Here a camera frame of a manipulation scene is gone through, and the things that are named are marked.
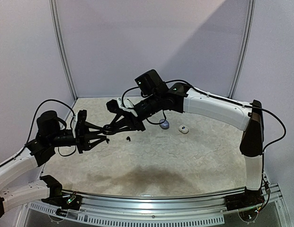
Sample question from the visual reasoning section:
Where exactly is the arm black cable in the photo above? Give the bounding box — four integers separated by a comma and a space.
0, 99, 78, 171
121, 79, 287, 152

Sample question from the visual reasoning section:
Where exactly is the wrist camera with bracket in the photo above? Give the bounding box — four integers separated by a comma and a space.
71, 110, 87, 138
106, 97, 138, 117

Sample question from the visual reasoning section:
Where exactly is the aluminium front rail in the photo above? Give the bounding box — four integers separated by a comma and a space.
18, 184, 291, 227

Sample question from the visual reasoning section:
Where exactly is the aluminium frame post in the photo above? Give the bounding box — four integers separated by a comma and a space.
228, 0, 255, 99
49, 0, 78, 101

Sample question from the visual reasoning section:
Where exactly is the cream earbud charging case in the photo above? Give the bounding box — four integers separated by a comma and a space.
178, 125, 189, 134

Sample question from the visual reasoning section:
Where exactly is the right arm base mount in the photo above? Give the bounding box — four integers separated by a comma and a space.
224, 188, 265, 211

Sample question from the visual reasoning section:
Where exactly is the black charging case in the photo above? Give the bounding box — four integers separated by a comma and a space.
103, 124, 113, 135

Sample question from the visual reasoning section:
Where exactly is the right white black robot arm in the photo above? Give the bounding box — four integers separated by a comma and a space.
104, 69, 264, 192

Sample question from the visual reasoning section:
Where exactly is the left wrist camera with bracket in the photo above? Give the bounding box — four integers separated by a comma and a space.
71, 110, 87, 138

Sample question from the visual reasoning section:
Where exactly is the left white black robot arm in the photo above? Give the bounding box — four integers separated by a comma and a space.
0, 110, 109, 218

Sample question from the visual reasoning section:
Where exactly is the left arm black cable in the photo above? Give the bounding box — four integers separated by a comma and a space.
0, 99, 78, 171

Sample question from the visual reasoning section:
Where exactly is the right aluminium frame post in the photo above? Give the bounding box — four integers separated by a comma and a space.
228, 0, 255, 99

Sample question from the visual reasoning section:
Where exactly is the blue oval charging case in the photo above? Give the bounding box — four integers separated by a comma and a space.
159, 119, 169, 130

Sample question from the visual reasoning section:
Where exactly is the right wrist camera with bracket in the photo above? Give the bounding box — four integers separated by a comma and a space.
106, 97, 138, 117

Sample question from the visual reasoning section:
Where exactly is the left aluminium frame post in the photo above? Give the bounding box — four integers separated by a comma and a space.
49, 0, 78, 101

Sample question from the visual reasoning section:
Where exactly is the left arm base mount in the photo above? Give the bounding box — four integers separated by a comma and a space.
41, 192, 83, 210

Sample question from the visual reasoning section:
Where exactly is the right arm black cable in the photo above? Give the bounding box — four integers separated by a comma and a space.
121, 79, 287, 152

